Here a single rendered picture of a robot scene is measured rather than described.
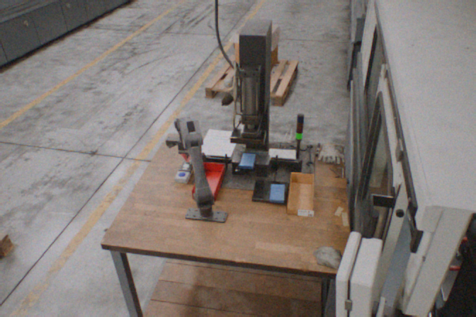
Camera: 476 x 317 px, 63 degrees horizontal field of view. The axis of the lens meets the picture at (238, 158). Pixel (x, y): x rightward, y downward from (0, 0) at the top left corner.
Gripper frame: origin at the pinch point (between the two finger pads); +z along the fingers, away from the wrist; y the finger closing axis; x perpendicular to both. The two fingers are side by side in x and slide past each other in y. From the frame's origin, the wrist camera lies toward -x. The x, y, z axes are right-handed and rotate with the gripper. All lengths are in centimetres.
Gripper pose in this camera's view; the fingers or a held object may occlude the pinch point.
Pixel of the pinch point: (187, 160)
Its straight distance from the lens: 222.7
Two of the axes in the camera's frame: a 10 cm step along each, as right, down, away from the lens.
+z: 0.3, 8.3, 5.6
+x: 9.8, 0.8, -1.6
